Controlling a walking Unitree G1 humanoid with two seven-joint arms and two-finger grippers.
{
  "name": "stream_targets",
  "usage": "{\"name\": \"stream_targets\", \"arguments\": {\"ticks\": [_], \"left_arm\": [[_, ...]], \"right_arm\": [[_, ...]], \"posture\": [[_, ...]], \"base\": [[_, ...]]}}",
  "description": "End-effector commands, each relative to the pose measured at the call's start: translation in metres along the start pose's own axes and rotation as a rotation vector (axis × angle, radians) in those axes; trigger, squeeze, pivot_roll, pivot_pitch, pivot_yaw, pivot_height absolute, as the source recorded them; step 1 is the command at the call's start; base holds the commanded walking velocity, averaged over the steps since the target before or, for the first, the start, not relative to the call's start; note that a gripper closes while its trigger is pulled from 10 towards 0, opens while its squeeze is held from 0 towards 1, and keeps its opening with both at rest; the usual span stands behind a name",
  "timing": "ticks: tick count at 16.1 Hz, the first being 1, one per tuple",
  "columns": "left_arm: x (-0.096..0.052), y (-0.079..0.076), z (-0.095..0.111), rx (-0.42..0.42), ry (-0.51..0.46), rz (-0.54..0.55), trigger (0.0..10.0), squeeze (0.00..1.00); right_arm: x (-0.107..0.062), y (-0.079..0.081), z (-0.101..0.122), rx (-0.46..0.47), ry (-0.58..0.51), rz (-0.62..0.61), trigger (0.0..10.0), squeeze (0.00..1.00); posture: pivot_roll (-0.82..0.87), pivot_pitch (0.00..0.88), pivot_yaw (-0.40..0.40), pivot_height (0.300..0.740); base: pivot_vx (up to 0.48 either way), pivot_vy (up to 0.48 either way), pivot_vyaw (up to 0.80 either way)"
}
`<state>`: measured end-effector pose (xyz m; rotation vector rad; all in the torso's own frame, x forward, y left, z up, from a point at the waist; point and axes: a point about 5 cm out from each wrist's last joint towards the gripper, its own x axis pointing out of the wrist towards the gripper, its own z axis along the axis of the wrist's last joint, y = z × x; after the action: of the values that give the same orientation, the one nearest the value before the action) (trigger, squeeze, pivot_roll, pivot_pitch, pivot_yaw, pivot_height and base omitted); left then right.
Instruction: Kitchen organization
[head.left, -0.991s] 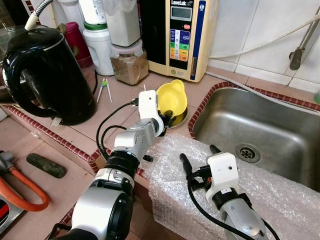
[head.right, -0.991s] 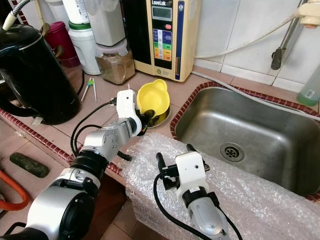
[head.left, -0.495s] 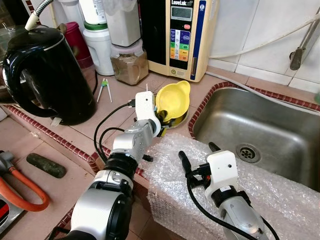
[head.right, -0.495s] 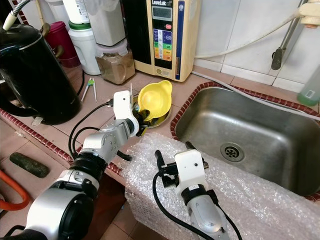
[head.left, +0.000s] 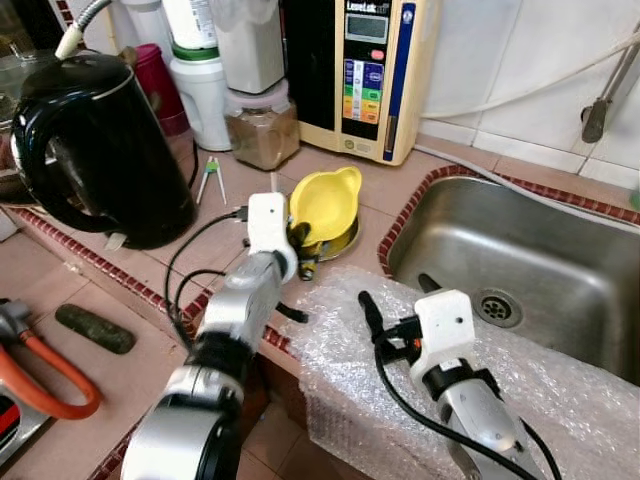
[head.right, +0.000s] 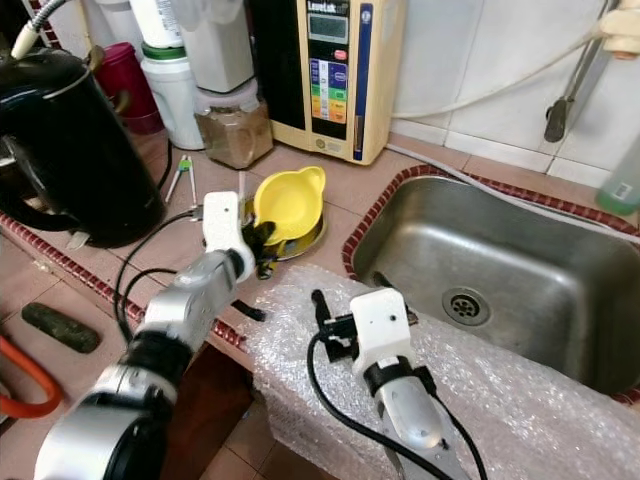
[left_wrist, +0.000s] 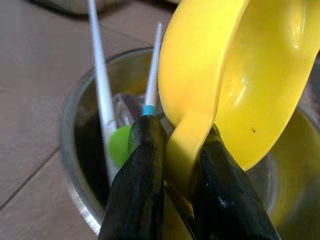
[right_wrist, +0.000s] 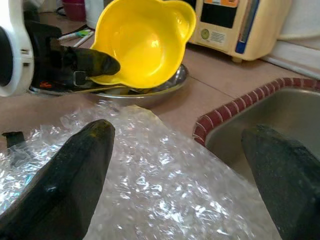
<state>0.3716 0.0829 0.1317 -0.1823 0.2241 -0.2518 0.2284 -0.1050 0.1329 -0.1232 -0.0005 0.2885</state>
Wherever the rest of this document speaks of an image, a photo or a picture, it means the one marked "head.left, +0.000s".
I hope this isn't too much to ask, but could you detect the yellow plastic bowl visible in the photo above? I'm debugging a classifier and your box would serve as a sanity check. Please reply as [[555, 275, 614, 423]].
[[289, 166, 363, 249]]

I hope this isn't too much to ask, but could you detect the black electric kettle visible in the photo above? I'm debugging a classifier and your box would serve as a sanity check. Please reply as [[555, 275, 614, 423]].
[[10, 50, 198, 251]]

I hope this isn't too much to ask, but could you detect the grey gas hose connector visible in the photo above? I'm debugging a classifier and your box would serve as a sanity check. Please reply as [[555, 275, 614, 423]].
[[0, 298, 33, 346]]

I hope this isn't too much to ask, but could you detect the white jar with green lid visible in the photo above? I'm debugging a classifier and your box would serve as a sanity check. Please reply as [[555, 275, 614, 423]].
[[168, 45, 233, 153]]

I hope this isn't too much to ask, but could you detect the translucent white plastic container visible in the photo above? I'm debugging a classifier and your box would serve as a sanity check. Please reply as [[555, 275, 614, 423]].
[[212, 0, 286, 96]]

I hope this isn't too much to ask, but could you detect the grey metal tap lever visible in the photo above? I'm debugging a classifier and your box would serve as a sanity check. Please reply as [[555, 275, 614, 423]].
[[582, 40, 640, 144]]

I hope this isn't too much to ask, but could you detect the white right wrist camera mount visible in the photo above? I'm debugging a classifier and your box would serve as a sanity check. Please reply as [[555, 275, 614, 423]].
[[412, 290, 476, 373]]

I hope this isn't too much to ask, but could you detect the flexible metal faucet hose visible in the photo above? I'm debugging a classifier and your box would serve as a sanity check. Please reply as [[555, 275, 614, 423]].
[[55, 0, 116, 59]]

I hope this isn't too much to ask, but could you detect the jar of brown powder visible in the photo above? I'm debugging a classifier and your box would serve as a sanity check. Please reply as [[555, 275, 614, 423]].
[[224, 85, 301, 171]]

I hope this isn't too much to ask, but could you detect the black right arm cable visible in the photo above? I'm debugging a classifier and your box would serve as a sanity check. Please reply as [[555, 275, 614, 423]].
[[375, 340, 561, 480]]

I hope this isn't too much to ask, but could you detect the steel gas stove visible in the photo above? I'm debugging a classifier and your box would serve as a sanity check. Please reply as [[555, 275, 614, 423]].
[[0, 395, 51, 471]]

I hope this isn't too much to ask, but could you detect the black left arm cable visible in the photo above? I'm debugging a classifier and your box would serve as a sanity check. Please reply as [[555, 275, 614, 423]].
[[163, 205, 251, 351]]

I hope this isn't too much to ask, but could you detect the thin grey tube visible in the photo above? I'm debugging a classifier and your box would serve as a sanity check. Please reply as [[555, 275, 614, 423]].
[[412, 145, 640, 229]]

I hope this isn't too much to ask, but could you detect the magenta plastic cup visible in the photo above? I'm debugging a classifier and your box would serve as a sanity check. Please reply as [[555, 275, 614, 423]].
[[133, 43, 191, 138]]

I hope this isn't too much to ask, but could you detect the stainless steel sink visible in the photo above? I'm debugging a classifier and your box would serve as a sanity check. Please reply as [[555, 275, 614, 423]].
[[380, 165, 640, 386]]

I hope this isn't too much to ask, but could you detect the white labelled bottle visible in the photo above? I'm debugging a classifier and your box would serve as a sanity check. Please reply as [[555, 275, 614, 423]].
[[160, 0, 219, 51]]

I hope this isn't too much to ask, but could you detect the dark green whetstone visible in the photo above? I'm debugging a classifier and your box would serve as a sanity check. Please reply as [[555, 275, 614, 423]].
[[55, 303, 137, 355]]

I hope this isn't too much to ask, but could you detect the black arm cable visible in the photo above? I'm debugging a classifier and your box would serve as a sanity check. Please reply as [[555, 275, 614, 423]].
[[163, 205, 251, 351], [375, 340, 561, 480]]

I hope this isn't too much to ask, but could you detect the cream water ionizer machine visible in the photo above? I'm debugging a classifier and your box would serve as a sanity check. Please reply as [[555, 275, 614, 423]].
[[283, 0, 443, 167]]

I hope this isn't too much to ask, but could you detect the orange gas hose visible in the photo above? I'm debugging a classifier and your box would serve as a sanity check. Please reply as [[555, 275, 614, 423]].
[[0, 335, 103, 421]]

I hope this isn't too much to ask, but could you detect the shallow steel bowl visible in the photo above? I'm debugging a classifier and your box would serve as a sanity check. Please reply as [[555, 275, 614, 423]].
[[300, 215, 363, 263]]

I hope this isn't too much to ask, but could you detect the white water hose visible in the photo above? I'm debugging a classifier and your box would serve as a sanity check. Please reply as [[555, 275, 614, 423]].
[[420, 35, 640, 123]]

